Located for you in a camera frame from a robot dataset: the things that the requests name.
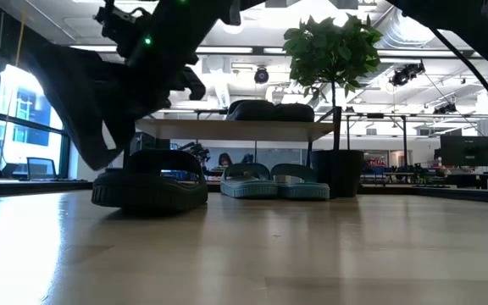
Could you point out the dark laptop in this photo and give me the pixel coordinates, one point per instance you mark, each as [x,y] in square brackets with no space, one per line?
[40,168]

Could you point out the black metal rig frame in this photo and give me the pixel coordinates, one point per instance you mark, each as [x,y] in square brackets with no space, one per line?
[36,186]

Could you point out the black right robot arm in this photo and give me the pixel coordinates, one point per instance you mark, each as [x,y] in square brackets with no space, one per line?
[460,25]

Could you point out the person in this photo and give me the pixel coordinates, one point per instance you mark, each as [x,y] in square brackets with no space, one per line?
[225,160]

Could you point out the long ceiling light strip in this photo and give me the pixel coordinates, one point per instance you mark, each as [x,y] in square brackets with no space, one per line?
[422,53]
[227,50]

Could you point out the large black-framed window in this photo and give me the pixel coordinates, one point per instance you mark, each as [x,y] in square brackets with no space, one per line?
[15,127]

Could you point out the silver ventilation duct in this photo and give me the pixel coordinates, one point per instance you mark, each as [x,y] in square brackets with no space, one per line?
[400,29]

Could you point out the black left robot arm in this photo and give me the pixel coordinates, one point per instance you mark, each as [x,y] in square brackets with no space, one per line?
[172,25]

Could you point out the black frame background table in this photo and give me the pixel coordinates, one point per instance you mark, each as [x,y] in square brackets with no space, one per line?
[404,140]

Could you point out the black computer monitor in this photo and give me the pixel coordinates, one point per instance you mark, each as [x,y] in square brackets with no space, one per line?
[467,151]

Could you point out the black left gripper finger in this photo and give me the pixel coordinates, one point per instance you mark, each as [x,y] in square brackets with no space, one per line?
[194,82]

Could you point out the teal slide sandal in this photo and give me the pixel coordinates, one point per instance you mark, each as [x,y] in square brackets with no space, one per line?
[248,186]
[301,188]

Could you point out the black round ceiling camera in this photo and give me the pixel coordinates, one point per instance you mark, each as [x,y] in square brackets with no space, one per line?
[262,75]

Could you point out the black ceiling spotlight cluster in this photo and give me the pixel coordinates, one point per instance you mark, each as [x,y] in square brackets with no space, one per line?
[405,75]

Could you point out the wooden shelf black frame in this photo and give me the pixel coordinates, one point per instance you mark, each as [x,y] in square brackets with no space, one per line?
[235,130]

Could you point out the green potted plant black pot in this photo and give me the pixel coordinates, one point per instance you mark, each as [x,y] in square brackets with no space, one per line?
[333,55]

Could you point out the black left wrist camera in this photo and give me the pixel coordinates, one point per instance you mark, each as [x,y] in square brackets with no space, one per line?
[119,27]

